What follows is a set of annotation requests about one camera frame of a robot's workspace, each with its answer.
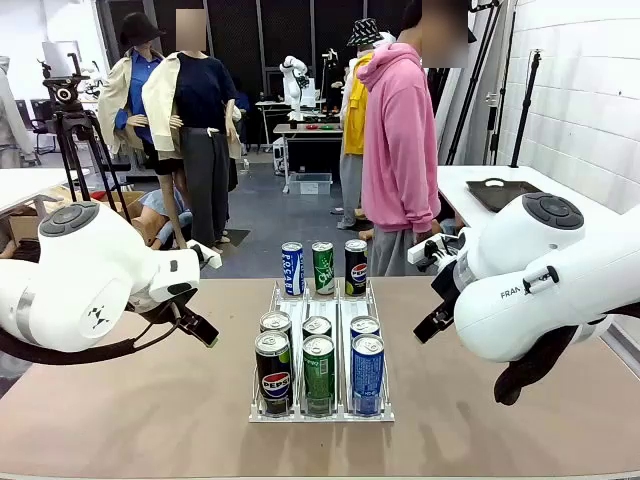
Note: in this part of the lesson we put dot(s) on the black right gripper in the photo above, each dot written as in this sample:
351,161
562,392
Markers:
446,285

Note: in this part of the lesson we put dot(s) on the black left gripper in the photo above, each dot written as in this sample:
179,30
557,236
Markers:
157,310

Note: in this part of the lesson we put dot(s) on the blue Pocari Sweat can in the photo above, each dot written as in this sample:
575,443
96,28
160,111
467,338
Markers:
367,375
365,326
292,270

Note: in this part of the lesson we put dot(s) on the green soda can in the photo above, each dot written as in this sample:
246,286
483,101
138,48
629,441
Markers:
317,326
322,268
318,375

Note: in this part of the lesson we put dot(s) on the dark brown serving tray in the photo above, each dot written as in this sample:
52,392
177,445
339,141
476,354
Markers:
500,195

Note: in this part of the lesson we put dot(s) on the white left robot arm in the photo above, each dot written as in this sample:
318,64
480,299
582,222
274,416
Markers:
75,280

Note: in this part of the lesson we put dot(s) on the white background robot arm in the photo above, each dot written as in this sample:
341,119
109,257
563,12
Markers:
294,82

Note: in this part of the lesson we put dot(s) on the person's right forearm pink sleeve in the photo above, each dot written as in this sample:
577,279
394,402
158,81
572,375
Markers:
420,200

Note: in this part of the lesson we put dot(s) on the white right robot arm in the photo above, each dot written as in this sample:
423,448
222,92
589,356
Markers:
540,280

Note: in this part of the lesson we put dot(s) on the crouching person in blue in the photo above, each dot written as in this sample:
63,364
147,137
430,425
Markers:
160,215

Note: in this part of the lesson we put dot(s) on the person in pink hoodie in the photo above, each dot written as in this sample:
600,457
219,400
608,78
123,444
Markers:
395,140

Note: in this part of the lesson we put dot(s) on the person's right hand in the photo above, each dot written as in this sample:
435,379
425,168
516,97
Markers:
423,238

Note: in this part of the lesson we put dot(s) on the black Pepsi can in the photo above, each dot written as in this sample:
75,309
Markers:
273,372
356,268
275,322

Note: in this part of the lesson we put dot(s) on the brown cardboard box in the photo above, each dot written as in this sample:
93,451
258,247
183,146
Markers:
125,200

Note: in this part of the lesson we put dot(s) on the white clear can rack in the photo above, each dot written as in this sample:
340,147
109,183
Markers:
320,417

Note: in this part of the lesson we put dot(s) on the white side table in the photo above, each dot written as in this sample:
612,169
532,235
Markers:
25,185
550,190

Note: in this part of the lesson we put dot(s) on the clear plastic storage box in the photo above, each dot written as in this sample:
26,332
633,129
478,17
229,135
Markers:
310,183

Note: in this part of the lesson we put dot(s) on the mannequin with navy top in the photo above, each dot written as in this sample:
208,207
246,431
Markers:
200,130

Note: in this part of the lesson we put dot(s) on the mannequin with yellow shirt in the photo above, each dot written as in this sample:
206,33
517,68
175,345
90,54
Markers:
355,125

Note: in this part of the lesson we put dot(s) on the grey background table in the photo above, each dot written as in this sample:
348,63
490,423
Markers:
310,131

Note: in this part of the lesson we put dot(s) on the black light stand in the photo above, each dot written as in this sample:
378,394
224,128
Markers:
525,105

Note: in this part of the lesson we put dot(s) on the mannequin with black hat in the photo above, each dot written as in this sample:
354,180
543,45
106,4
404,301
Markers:
127,85

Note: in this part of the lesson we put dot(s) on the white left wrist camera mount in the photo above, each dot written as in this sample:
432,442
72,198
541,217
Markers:
206,257

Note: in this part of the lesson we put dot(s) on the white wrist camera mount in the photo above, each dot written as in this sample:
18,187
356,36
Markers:
425,250
206,257

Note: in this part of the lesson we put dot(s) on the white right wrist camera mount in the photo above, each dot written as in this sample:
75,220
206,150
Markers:
425,250

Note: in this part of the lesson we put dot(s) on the black camera tripod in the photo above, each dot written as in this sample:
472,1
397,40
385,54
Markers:
70,120

